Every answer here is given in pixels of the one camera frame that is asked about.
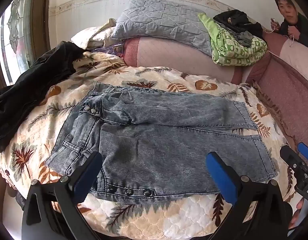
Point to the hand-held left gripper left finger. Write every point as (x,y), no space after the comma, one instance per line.
(86,176)

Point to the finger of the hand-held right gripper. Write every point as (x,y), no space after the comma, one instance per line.
(305,150)
(290,156)

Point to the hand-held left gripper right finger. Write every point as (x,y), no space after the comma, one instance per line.
(221,177)

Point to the blue denim pants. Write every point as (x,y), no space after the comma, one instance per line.
(164,145)

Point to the person's right hand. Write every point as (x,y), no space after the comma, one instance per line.
(295,220)

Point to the leaf print quilted blanket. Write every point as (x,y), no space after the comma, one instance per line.
(184,220)

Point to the black jacket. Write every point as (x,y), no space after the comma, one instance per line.
(31,90)

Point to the green patterned blanket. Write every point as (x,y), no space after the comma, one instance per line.
(234,52)

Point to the purple packet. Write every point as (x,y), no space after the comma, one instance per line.
(111,49)

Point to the cream pillow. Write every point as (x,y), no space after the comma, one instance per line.
(94,36)

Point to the black garment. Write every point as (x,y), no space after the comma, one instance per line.
(237,22)

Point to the stained glass window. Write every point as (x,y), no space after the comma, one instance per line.
(18,37)

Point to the grey quilted pillow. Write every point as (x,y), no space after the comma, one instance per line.
(159,20)

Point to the brown wooden window frame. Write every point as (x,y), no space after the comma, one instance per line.
(40,12)

